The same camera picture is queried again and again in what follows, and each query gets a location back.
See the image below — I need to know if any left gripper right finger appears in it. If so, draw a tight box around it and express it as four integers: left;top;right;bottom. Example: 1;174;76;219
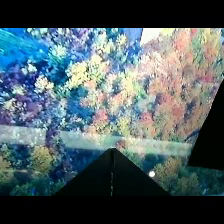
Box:
112;148;172;197

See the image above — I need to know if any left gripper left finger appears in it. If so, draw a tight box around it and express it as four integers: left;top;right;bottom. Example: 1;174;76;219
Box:
54;148;114;197

